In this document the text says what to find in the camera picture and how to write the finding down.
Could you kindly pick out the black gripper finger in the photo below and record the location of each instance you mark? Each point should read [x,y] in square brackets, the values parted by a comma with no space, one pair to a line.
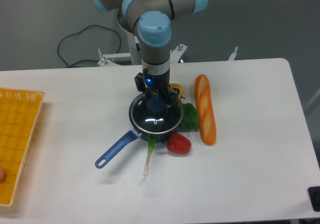
[139,82]
[172,97]

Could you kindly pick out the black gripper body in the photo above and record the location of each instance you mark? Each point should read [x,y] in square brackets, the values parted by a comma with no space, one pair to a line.
[157,83]

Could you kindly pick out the glass lid with blue knob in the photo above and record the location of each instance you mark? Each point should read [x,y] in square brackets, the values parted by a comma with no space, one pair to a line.
[153,116]

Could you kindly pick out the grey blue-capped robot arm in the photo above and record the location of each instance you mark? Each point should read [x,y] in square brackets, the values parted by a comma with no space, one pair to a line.
[150,22]

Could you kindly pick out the yellow bell pepper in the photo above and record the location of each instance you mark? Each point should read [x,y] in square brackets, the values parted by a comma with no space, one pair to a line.
[179,88]

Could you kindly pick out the green bell pepper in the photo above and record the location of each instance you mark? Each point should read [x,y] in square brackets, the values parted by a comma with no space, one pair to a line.
[190,120]

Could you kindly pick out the dark blue saucepan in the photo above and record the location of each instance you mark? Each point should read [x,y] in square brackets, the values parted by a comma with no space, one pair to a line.
[127,138]

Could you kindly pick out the red bell pepper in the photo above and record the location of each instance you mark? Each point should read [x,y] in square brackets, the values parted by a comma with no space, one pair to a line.
[179,144]

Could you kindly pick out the green onion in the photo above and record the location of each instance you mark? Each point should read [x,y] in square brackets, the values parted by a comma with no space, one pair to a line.
[151,144]

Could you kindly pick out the orange baguette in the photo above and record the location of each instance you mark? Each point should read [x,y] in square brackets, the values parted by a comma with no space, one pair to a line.
[204,107]

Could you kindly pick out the yellow woven basket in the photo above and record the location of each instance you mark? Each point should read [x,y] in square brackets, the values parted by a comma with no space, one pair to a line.
[18,116]

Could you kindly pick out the black device at table edge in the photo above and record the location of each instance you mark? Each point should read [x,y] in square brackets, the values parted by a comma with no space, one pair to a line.
[314,196]

